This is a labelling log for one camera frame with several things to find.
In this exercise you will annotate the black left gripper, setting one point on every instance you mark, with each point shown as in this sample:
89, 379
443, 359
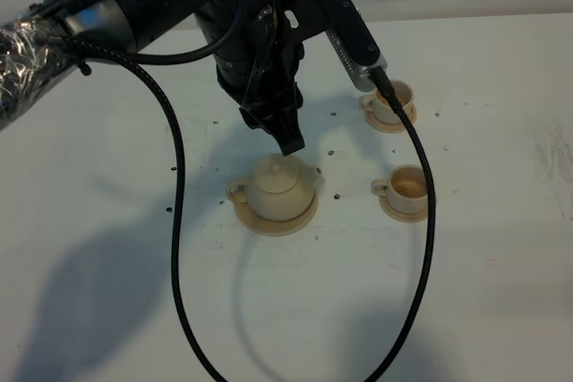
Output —
257, 68

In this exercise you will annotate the beige ceramic teapot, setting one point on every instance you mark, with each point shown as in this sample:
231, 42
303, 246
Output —
278, 188

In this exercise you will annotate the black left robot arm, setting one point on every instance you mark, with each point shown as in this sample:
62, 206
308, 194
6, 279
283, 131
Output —
41, 47

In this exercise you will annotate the large beige teapot saucer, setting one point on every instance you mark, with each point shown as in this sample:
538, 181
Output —
263, 226

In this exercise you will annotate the far beige cup saucer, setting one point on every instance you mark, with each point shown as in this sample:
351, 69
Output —
383, 120

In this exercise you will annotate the beige cup saucer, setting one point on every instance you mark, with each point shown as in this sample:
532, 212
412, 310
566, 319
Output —
383, 120
404, 209

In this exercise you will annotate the far beige teacup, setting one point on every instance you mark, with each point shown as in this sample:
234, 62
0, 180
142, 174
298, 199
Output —
404, 94

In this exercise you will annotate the beige teacup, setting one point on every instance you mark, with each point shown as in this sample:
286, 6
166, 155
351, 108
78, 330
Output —
407, 180
404, 94

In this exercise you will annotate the near beige teacup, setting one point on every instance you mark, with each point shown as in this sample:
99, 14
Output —
407, 180

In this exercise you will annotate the near beige cup saucer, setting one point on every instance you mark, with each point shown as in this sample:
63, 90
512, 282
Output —
404, 209

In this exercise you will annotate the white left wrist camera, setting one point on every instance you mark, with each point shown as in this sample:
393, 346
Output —
348, 34

